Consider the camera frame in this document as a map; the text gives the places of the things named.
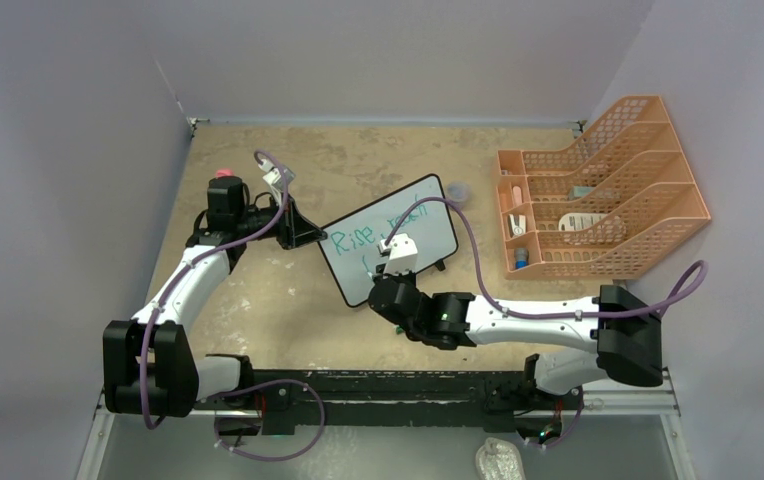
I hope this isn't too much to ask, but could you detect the white stapler in organizer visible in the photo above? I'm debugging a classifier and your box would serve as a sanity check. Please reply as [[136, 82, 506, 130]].
[[507, 213, 528, 238]]

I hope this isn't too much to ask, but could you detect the aluminium frame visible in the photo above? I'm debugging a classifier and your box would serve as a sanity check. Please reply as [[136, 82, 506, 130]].
[[78, 334, 693, 479]]

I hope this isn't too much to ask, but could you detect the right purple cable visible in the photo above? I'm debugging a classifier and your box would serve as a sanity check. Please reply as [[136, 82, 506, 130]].
[[383, 197, 709, 322]]

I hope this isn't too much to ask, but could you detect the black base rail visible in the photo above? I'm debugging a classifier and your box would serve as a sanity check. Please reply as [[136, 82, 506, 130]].
[[194, 369, 582, 435]]

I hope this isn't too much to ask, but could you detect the clear plastic bag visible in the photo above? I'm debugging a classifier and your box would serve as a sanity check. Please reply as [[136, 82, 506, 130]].
[[475, 437, 526, 480]]

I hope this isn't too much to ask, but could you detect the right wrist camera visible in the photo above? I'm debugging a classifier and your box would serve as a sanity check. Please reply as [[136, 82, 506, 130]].
[[377, 233, 418, 273]]

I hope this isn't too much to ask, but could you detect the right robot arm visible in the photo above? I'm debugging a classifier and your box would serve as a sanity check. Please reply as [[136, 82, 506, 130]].
[[368, 274, 664, 407]]

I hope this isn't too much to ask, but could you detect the orange plastic file organizer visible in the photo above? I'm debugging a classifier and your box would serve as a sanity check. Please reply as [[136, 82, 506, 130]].
[[493, 95, 711, 280]]

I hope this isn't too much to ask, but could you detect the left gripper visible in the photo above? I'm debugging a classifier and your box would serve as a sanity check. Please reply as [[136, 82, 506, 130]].
[[235, 193, 326, 250]]

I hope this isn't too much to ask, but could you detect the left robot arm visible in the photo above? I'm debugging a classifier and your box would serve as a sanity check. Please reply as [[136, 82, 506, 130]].
[[102, 169, 327, 429]]

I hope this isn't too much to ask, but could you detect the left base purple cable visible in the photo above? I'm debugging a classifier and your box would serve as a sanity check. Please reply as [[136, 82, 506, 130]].
[[212, 378, 327, 463]]

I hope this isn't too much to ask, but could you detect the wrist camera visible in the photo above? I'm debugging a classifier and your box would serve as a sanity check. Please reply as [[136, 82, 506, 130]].
[[377, 233, 418, 273], [259, 162, 295, 206]]

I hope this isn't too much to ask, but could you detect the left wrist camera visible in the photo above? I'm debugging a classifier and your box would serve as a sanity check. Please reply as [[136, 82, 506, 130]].
[[259, 162, 295, 206]]

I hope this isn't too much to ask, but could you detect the small whiteboard black frame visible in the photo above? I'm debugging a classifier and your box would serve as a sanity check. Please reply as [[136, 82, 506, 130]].
[[319, 174, 459, 307]]

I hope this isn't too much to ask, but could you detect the clear jar of paperclips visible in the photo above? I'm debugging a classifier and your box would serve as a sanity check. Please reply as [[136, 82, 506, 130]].
[[446, 182, 471, 205]]

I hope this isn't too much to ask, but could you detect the white label card in organizer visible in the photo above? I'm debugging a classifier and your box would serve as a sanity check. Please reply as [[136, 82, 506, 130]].
[[558, 212, 607, 232]]

